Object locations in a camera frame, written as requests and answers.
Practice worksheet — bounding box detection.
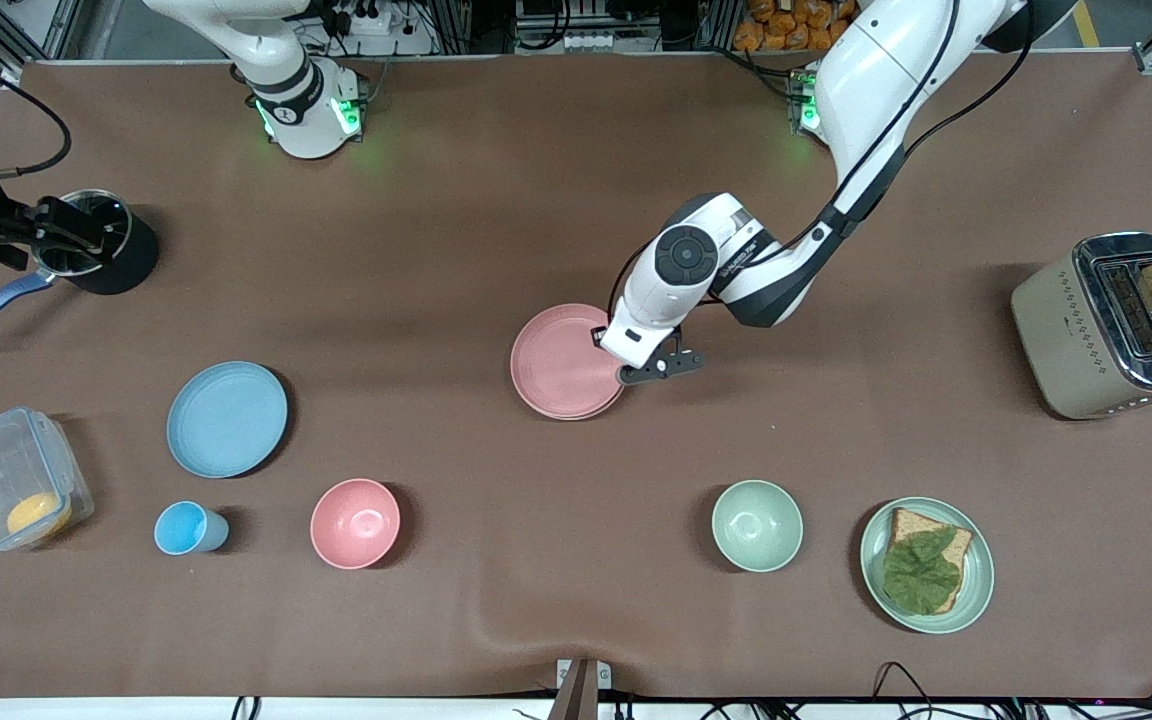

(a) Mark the pink plate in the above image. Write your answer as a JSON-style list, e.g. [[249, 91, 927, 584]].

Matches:
[[510, 303, 629, 421]]

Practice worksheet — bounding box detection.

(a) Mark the blue plate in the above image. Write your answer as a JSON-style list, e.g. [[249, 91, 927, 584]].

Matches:
[[166, 361, 290, 479]]

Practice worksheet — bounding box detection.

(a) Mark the brown table cover mat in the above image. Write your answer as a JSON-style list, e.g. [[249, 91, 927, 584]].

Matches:
[[0, 55, 1152, 701]]

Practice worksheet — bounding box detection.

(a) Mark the green bowl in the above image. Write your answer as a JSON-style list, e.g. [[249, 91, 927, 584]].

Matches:
[[711, 480, 805, 574]]

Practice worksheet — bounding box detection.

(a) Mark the yellow round food piece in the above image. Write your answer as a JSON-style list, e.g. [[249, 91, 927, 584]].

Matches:
[[6, 492, 73, 541]]

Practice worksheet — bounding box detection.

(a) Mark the small white power strip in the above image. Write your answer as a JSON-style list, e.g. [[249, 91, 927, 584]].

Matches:
[[514, 30, 617, 54]]

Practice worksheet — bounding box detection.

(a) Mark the pink bowl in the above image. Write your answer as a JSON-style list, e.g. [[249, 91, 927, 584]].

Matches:
[[310, 478, 403, 571]]

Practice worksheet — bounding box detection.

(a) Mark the blue cup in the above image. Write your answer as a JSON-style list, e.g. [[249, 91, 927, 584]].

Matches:
[[154, 500, 230, 556]]

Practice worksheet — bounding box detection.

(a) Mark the brown bread slice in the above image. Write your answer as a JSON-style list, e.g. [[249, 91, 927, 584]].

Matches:
[[886, 507, 975, 614]]

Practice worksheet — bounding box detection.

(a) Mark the bag of orange buns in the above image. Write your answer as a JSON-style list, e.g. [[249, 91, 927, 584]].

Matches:
[[733, 0, 859, 53]]

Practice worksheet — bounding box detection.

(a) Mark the white power strip with plugs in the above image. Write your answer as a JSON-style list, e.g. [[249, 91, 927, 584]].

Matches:
[[306, 0, 437, 56]]

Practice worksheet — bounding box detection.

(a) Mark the green lettuce leaf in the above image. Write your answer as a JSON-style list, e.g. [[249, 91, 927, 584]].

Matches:
[[882, 528, 963, 615]]

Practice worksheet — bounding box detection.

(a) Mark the green plate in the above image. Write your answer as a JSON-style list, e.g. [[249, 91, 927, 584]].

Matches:
[[859, 496, 995, 635]]

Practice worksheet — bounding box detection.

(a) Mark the beige and chrome toaster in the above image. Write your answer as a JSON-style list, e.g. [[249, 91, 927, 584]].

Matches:
[[1011, 232, 1152, 421]]

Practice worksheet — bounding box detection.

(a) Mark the black saucepan with blue handle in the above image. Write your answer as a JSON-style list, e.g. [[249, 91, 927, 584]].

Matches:
[[0, 188, 161, 344]]

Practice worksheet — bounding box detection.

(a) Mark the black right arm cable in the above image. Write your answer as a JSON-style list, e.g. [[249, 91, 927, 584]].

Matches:
[[0, 55, 73, 183]]

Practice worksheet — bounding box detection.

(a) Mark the metal table edge bracket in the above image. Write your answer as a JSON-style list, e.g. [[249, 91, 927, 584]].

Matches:
[[548, 658, 612, 720]]

